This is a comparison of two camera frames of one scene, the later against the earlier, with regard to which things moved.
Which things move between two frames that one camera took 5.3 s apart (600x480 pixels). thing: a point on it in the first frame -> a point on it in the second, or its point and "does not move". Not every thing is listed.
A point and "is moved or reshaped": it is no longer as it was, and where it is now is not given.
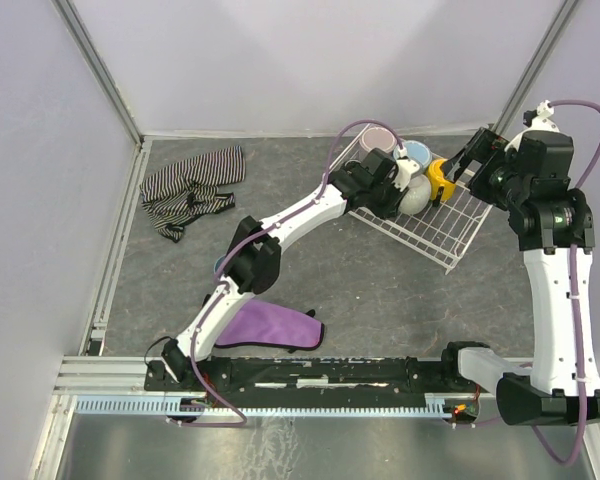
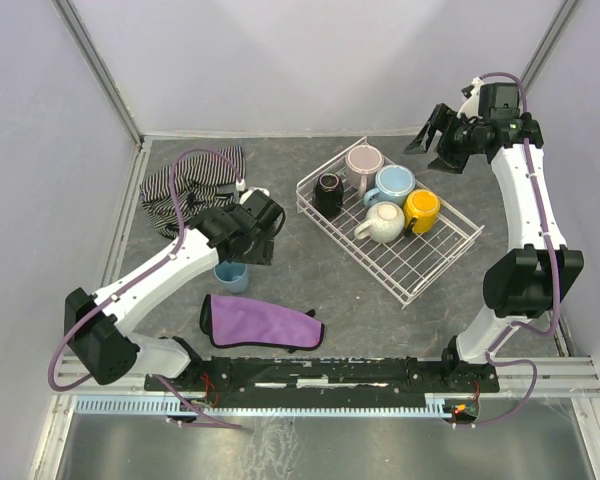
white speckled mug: x=417 y=196 -> x=385 y=222
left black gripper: x=389 y=201 -> x=255 y=248
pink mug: x=377 y=137 is moved or reshaped
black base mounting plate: x=319 y=375 does not move
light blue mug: x=416 y=152 is moved or reshaped
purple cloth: x=259 y=322 does not move
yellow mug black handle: x=438 y=184 -> x=421 y=210
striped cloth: x=189 y=188 does not move
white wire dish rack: x=441 y=232 is moved or reshaped
